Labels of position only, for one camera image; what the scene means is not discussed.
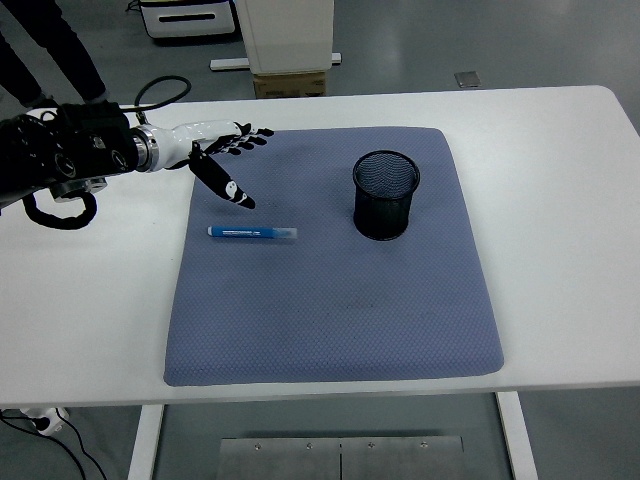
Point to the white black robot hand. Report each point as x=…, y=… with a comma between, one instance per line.
x=200, y=132

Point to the blue marker with clear cap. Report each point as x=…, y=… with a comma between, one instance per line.
x=250, y=232

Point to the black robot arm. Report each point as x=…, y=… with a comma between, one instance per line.
x=75, y=145

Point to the black mesh pen holder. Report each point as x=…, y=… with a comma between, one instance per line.
x=381, y=215

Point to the white floor foot bar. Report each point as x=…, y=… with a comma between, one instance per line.
x=227, y=63

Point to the brown cardboard box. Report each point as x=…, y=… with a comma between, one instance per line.
x=290, y=86

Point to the white upright column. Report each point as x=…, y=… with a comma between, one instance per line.
x=287, y=35

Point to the person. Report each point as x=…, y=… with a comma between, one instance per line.
x=65, y=50

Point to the blue-grey quilted mat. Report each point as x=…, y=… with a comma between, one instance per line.
x=325, y=310

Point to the grey floor outlet plate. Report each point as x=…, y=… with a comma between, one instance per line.
x=469, y=80

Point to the white table leg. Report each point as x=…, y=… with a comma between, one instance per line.
x=515, y=435
x=145, y=440

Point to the white power strip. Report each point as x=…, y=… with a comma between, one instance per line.
x=47, y=422

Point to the grey metal plate with screws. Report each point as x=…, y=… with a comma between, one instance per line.
x=300, y=460

